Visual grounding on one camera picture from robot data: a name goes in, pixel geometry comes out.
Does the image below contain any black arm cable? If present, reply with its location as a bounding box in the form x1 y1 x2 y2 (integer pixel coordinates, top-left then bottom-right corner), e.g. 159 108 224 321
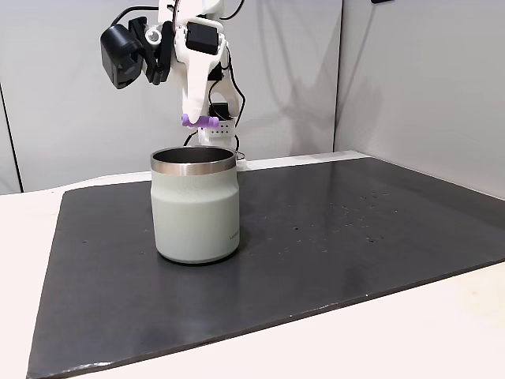
220 0 249 161

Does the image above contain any dark grey table mat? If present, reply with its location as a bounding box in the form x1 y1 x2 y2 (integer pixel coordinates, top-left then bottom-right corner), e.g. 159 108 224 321
25 156 505 379

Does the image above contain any black camera box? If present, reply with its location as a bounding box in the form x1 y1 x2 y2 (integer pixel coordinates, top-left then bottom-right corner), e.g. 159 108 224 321
99 23 145 91

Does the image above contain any black camera cable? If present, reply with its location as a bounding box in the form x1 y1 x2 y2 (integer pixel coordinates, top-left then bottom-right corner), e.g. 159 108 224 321
109 6 159 28

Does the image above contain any purple pen grip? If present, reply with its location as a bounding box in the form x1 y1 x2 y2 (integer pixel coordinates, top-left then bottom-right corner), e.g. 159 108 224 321
180 113 219 129

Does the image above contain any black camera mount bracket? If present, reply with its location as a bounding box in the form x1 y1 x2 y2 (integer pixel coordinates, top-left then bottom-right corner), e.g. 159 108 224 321
129 18 175 86

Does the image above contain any pale green steel-rimmed cup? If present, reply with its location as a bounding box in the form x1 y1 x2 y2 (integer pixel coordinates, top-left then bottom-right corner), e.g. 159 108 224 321
149 145 241 265

